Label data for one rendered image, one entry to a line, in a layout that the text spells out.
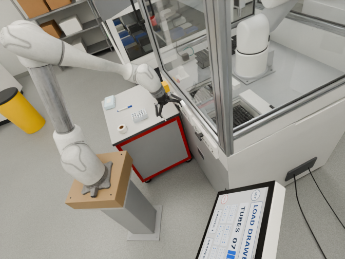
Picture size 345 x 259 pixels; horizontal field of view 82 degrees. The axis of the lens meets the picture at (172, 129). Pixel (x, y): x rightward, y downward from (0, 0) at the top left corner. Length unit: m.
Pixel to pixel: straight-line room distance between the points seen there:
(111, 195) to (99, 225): 1.06
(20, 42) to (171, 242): 1.67
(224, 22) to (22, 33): 0.68
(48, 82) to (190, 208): 1.50
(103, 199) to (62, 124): 0.47
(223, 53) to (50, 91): 0.83
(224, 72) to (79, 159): 0.81
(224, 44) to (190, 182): 1.61
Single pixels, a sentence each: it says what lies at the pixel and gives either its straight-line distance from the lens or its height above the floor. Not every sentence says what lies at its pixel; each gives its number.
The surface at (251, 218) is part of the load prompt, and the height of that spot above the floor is 1.15.
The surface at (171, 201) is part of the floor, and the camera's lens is 2.04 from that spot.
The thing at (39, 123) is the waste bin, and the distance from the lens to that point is 3.83.
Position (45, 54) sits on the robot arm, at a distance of 0.93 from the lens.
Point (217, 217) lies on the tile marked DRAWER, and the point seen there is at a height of 1.01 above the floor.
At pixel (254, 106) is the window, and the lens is 0.93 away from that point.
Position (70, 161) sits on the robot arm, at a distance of 1.13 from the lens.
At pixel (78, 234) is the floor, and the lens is 2.35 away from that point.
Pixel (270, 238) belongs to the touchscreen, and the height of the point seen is 1.19.
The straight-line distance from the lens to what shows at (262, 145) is 1.17.
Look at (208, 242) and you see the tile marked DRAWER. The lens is 0.85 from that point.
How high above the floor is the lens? 1.83
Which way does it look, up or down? 46 degrees down
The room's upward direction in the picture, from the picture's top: 20 degrees counter-clockwise
